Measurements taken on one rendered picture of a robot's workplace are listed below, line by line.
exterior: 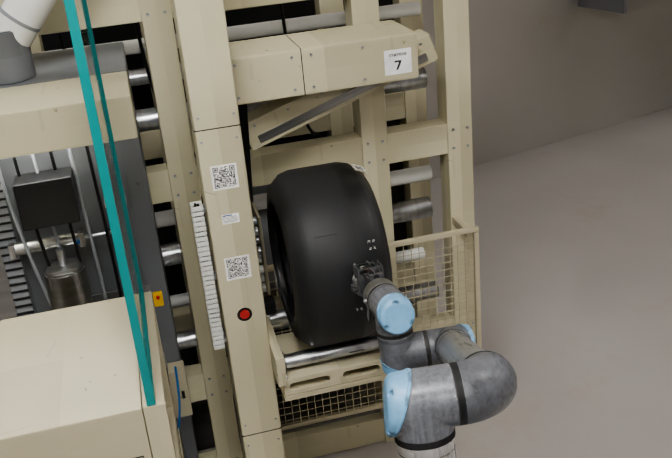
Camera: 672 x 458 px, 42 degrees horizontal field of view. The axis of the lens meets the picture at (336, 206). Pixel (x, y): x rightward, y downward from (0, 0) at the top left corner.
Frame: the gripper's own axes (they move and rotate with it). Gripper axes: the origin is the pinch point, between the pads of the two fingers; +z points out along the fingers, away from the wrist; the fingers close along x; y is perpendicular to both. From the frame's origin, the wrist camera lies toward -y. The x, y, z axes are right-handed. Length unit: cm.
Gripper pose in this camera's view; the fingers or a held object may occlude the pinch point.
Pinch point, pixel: (359, 276)
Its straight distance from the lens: 246.5
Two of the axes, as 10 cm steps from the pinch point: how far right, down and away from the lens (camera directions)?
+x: -9.7, 1.7, -2.0
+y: -1.2, -9.5, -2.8
